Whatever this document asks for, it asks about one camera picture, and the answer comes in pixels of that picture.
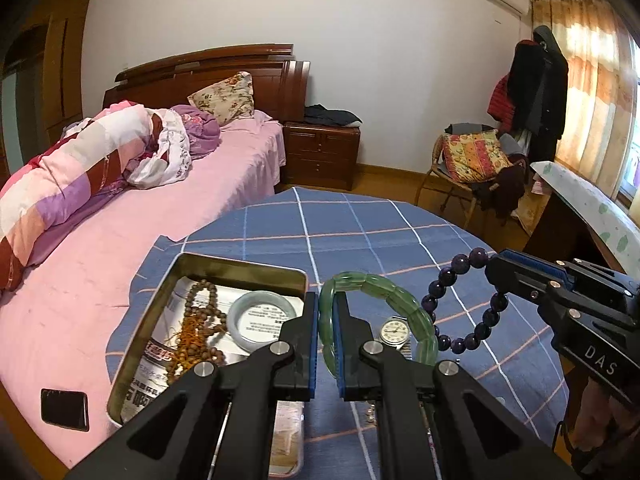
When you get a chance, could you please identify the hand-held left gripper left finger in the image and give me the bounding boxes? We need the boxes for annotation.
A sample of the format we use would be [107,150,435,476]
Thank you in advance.
[65,292,321,480]

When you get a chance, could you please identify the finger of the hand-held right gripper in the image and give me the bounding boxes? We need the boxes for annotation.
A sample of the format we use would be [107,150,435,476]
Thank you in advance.
[484,254,586,322]
[501,248,631,286]

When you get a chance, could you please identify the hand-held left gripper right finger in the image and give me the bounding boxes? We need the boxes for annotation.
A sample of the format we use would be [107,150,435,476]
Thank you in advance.
[332,291,581,480]

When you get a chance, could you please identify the silver wristwatch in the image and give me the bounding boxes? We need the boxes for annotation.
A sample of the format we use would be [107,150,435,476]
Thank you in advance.
[377,316,413,361]

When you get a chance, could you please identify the purple bead bracelet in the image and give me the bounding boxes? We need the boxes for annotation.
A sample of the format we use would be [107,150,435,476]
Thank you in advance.
[421,247,510,354]

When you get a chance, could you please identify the green jade bracelet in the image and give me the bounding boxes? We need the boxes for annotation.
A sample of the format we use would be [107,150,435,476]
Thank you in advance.
[319,271,440,376]

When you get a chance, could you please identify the rectangular metal tin box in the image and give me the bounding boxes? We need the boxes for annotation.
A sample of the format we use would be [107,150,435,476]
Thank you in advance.
[106,252,309,478]

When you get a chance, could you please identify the person's right hand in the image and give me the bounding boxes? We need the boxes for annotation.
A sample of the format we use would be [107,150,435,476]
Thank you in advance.
[570,375,640,476]

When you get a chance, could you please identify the dark garment on chair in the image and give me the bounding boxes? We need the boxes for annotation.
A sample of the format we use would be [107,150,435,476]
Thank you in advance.
[470,157,527,218]

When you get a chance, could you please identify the pale jade bangle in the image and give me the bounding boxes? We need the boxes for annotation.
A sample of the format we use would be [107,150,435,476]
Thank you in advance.
[227,291,301,356]

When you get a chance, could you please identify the floral covered desk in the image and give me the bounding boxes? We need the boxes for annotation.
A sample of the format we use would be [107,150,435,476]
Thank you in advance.
[522,160,640,281]

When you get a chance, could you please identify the blue plaid tablecloth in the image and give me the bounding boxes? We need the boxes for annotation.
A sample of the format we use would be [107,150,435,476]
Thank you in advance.
[106,186,571,480]

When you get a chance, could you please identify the colourful patterned cushion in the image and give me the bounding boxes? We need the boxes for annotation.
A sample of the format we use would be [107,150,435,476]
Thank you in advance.
[442,129,513,183]

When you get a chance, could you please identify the wooden chair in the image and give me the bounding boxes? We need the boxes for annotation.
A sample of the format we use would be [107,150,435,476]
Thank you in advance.
[415,122,526,231]

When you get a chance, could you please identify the red hanging garment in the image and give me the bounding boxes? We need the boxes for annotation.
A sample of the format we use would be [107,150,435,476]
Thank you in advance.
[487,74,517,131]

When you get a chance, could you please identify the black hanging coat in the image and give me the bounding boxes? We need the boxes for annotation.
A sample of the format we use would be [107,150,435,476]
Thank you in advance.
[510,25,570,142]

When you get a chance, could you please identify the orange patterned curtain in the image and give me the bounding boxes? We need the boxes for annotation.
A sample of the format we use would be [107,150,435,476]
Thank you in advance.
[530,0,640,201]

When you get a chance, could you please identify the dark wooden nightstand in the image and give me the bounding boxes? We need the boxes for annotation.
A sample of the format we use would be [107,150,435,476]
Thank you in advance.
[281,121,361,192]

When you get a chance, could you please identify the bed with pink sheet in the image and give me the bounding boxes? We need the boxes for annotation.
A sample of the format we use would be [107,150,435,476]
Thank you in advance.
[0,110,286,470]

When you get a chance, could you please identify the dark folded clothes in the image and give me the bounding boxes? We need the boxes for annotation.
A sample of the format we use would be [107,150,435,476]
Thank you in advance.
[304,104,363,127]

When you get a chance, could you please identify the purple and white blanket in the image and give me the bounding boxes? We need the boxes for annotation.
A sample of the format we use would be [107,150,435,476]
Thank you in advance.
[125,105,221,191]

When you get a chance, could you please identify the black smartphone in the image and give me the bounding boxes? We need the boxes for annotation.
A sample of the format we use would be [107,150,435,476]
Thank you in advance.
[40,388,90,432]

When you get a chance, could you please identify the floral pillow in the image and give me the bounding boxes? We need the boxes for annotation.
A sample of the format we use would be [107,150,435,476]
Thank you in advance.
[187,71,256,127]

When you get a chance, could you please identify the pink patchwork quilt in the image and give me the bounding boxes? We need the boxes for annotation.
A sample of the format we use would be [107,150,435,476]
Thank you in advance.
[0,101,166,291]

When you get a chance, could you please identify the dark wooden headboard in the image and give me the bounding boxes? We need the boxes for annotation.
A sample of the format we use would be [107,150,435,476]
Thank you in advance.
[102,43,311,123]

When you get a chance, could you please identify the brown wooden wardrobe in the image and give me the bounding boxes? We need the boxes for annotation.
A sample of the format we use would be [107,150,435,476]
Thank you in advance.
[0,0,96,186]

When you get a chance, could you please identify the brown wooden bead necklace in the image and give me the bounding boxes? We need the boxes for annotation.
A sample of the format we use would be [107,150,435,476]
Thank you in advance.
[165,280,228,386]

